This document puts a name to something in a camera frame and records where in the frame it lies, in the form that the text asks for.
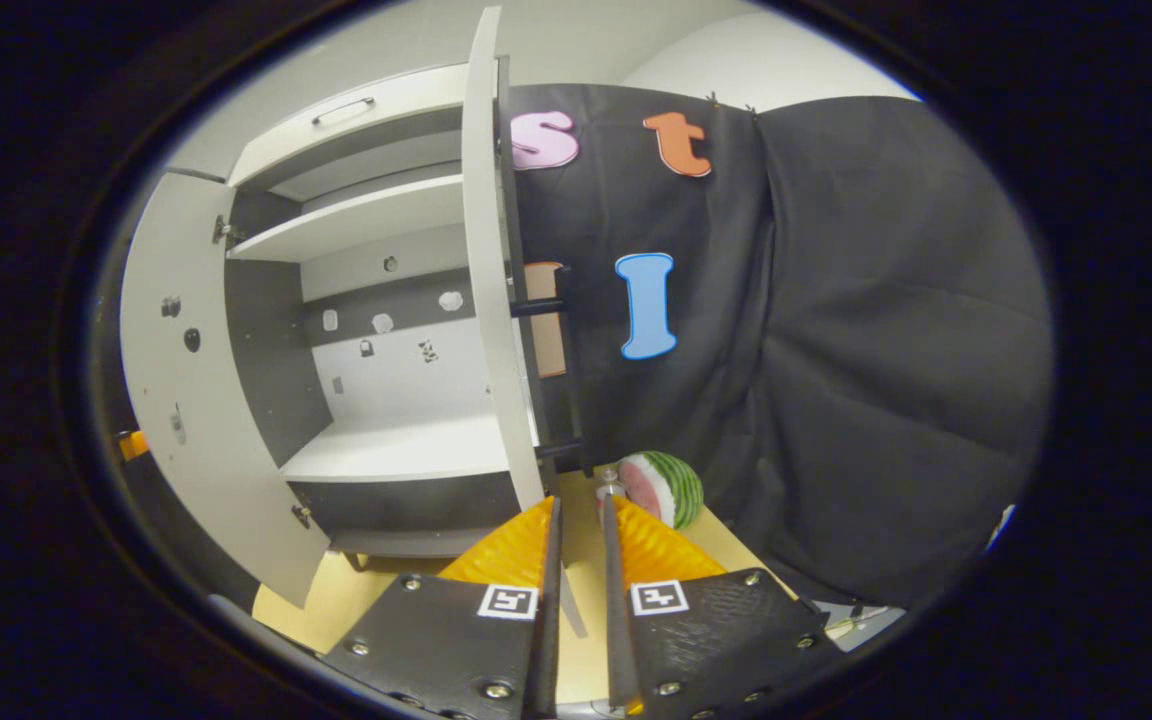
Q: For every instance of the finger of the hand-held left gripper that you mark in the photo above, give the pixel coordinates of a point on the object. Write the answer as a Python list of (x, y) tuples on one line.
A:
[(132, 445)]

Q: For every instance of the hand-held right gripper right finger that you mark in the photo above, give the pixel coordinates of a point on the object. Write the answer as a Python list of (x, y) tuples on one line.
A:
[(618, 640)]

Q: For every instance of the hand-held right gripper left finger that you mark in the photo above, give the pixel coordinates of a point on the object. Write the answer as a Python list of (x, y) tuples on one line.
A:
[(549, 640)]

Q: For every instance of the white cabinet door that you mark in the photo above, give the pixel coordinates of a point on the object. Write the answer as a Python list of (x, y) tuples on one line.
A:
[(206, 440), (491, 250)]

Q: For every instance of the white double-door shoe cabinet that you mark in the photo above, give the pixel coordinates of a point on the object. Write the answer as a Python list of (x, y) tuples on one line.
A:
[(276, 360)]

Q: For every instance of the metal door hinge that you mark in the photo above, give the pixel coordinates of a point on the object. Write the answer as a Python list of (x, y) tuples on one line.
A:
[(224, 230), (303, 516)]

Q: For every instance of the white cabinet shelf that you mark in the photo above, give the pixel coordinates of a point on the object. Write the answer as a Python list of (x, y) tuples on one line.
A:
[(356, 218)]

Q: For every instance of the small pale bottle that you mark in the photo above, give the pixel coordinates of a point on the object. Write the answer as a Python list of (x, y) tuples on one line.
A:
[(609, 482)]

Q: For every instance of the toy watermelon slice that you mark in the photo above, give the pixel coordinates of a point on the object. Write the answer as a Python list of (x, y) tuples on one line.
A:
[(671, 485)]

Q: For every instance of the black backdrop cloth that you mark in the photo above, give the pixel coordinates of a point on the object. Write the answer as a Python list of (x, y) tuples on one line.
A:
[(886, 350)]

